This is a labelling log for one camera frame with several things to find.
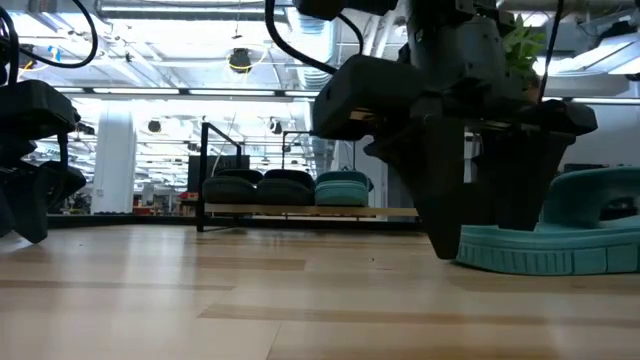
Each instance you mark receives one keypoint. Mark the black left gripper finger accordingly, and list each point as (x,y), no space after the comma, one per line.
(67,182)
(25,205)

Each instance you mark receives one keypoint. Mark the wooden shelf with black frame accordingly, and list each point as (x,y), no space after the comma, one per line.
(300,210)

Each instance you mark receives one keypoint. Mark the silver ceiling duct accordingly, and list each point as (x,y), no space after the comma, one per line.
(315,45)

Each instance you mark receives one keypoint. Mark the black aluminium table frame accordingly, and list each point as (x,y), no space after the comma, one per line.
(125,220)

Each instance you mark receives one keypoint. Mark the black rubber slide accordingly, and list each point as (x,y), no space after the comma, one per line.
(285,192)
(230,191)

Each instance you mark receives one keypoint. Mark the black round ceiling lamp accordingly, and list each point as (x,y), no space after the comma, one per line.
(240,60)

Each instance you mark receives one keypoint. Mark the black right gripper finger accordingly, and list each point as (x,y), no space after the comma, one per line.
(435,200)
(520,190)

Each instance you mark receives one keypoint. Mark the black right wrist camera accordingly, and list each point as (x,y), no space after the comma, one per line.
(370,95)

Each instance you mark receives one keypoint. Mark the green leafy plant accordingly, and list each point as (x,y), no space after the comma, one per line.
(522,47)

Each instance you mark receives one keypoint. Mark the teal rubber slide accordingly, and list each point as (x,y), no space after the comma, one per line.
(342,194)
(550,250)

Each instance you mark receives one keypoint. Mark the white building column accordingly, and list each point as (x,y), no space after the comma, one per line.
(114,160)

